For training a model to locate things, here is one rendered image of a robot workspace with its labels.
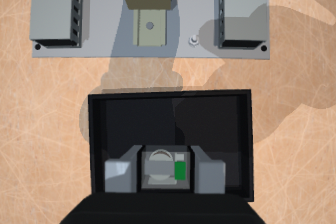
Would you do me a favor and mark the black parts tray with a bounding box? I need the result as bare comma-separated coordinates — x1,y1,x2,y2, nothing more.
88,89,254,202

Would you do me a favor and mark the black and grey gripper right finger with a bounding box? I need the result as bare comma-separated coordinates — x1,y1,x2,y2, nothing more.
187,146,225,193

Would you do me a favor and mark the grey relay panel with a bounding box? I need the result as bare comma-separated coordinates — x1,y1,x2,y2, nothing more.
29,0,270,59

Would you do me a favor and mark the grey relay with green button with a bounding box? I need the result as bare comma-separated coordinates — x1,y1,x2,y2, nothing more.
142,145,190,189

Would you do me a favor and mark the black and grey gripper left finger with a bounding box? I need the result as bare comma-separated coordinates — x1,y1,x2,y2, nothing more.
105,145,145,193

